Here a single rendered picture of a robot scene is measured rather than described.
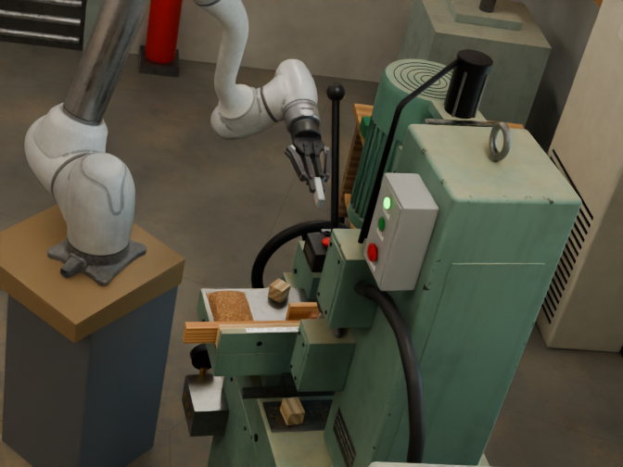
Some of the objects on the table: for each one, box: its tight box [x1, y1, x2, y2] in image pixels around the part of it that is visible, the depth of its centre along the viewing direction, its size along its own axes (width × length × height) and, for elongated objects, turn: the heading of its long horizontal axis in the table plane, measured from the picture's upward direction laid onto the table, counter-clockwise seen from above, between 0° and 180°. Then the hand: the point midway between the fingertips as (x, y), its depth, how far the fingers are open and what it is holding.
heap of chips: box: [206, 290, 254, 322], centre depth 227 cm, size 8×12×3 cm
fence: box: [217, 329, 298, 355], centre depth 224 cm, size 60×2×6 cm, turn 89°
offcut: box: [268, 279, 291, 303], centre depth 234 cm, size 3×3×3 cm
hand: (318, 192), depth 269 cm, fingers closed
